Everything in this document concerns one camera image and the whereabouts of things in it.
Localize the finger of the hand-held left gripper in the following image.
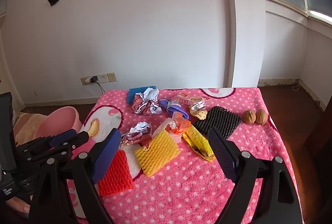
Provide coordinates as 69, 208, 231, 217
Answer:
16, 129, 78, 153
26, 131, 90, 163

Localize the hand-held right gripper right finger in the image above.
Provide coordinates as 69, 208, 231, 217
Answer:
207, 128, 303, 224

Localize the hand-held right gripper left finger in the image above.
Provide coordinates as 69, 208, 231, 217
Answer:
28, 129, 122, 224

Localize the pink plastic basin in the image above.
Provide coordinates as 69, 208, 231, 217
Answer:
32, 106, 83, 142

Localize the red foam fruit net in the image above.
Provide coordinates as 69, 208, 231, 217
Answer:
98, 150, 134, 196

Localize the yellow snack packet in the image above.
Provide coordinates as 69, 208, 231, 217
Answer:
182, 125, 216, 162

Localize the small foil wrapper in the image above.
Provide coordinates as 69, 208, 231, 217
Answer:
120, 122, 152, 148

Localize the black foam fruit net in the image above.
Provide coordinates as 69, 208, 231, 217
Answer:
193, 106, 242, 140

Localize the tan dried peel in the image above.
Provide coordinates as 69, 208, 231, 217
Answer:
193, 109, 208, 120

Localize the yellow foam fruit net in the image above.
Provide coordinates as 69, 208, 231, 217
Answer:
134, 129, 181, 177

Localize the orange and white plastic bag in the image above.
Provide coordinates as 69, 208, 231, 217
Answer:
152, 112, 194, 144

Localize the large foil wrapper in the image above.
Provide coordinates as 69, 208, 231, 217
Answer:
131, 88, 163, 116

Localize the blue foam fruit net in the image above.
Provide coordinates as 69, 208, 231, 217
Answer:
127, 86, 159, 104

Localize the purple foam fruit net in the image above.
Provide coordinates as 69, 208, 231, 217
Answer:
159, 99, 190, 120

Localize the clear printed snack bag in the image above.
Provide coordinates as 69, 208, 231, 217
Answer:
166, 93, 212, 114

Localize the person's left hand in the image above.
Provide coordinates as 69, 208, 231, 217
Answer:
6, 195, 32, 217

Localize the beige striped blanket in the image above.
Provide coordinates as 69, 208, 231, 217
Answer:
12, 112, 48, 147

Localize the brown walnut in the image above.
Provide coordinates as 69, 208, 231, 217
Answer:
242, 109, 257, 125
255, 108, 268, 125

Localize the pink polka dot blanket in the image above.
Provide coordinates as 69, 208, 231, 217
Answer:
66, 87, 304, 224

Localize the beige wall socket strip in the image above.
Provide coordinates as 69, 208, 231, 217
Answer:
80, 73, 117, 85

